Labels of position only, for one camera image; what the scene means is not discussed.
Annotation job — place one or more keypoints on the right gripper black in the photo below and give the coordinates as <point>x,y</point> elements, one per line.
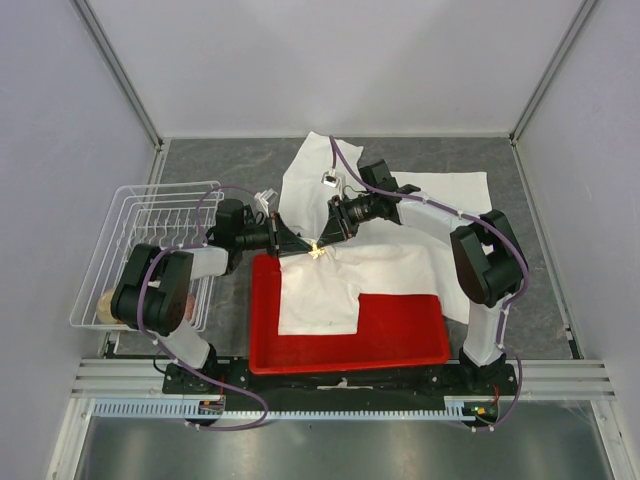
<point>339,225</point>

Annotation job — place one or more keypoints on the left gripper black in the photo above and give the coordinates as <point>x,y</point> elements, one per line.
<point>281,240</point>

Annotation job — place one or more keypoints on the gold leaf brooch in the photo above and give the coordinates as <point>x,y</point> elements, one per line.
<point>316,252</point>

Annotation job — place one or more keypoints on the white t-shirt daisy print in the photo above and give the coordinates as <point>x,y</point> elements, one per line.
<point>321,295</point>

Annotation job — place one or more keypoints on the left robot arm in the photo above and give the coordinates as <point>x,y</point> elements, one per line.
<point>152,291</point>

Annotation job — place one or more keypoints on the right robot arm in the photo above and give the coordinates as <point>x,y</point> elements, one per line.
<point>489,263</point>

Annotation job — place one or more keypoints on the red plastic bin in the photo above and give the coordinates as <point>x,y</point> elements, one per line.
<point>393,331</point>

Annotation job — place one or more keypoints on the pink patterned bowl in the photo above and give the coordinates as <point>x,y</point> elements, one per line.
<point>189,307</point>

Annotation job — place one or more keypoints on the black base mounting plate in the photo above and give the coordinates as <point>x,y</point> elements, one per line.
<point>425,386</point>

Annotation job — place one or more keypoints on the beige ceramic bowl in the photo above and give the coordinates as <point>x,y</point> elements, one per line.
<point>103,308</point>

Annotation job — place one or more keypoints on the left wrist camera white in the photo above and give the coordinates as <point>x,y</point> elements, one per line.
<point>266,201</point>

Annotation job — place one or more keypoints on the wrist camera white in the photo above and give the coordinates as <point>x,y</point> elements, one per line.
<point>266,201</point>
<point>333,179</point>

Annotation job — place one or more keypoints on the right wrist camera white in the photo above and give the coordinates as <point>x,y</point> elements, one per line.
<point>333,179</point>

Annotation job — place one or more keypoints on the white wire dish rack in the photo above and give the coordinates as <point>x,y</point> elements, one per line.
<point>163,215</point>

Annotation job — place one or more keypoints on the slotted cable duct rail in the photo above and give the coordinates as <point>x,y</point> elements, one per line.
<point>213,410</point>

